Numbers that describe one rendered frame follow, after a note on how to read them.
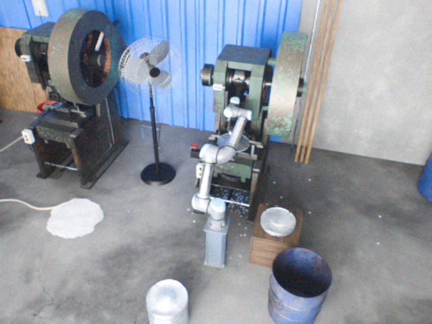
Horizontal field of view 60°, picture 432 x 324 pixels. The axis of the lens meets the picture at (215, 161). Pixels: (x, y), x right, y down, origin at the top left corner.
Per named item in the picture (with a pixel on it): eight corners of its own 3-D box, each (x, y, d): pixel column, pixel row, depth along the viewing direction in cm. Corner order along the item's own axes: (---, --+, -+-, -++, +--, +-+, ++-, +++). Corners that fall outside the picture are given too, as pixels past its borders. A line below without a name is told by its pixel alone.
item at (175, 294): (196, 300, 264) (196, 299, 264) (162, 325, 249) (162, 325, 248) (171, 273, 281) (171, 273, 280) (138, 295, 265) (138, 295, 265)
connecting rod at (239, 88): (243, 111, 313) (246, 72, 292) (229, 109, 315) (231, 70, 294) (248, 99, 329) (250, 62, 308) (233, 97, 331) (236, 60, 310)
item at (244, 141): (211, 146, 327) (211, 145, 327) (226, 130, 347) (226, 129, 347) (241, 156, 316) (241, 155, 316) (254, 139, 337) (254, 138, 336)
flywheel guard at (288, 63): (286, 158, 293) (304, 57, 242) (250, 152, 298) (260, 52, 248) (297, 97, 372) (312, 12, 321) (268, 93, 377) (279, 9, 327)
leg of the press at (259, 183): (258, 225, 359) (268, 150, 304) (246, 223, 361) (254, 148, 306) (271, 168, 430) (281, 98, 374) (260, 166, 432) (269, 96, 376)
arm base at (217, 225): (225, 231, 293) (225, 223, 287) (206, 228, 295) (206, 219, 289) (228, 217, 305) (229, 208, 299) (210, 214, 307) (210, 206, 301)
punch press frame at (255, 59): (249, 206, 357) (263, 76, 274) (205, 198, 364) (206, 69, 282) (262, 158, 417) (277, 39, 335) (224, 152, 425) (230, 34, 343)
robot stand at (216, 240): (224, 268, 319) (227, 233, 292) (203, 264, 322) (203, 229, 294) (228, 251, 334) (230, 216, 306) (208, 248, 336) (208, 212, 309)
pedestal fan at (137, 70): (175, 196, 389) (166, 46, 291) (117, 184, 401) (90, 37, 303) (206, 132, 484) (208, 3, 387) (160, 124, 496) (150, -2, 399)
